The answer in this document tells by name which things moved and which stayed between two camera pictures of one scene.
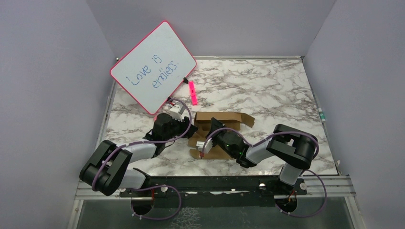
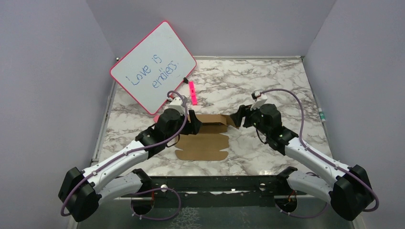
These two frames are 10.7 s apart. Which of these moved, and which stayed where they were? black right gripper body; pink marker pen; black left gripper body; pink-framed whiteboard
Moved: black right gripper body
Stayed: pink marker pen; black left gripper body; pink-framed whiteboard
